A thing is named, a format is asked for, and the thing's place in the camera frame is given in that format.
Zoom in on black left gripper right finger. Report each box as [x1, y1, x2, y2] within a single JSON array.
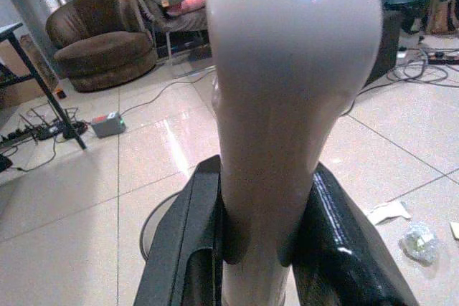
[[290, 161, 420, 306]]

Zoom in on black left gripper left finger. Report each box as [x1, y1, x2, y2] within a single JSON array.
[[133, 154, 225, 306]]

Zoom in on white plastic broom handle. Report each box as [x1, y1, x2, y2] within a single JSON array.
[[204, 0, 384, 306]]

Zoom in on crumpled white paper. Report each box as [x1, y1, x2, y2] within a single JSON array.
[[365, 200, 412, 226]]

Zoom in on crumpled clear plastic wrapper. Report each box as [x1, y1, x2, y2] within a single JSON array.
[[399, 221, 439, 267]]

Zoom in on grey box with red button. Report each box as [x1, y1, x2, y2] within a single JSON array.
[[90, 111, 127, 139]]

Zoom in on black power strip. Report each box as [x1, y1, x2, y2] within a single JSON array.
[[0, 125, 62, 149]]

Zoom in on black cabinet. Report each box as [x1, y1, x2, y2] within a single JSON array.
[[361, 10, 402, 88]]

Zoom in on grey daybed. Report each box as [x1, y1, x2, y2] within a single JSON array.
[[141, 0, 212, 67]]

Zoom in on brown round armchair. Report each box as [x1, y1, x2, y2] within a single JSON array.
[[45, 0, 158, 93]]

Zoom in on black metal table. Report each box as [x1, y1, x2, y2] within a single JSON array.
[[0, 22, 88, 150]]

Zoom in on pink cushion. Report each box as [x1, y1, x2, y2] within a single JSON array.
[[168, 0, 208, 17]]

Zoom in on cardboard box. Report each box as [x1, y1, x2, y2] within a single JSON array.
[[0, 35, 60, 110]]

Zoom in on grey floor cable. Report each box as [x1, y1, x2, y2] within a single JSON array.
[[120, 65, 218, 117]]

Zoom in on black floor cables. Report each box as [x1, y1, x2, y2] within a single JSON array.
[[387, 46, 459, 88]]

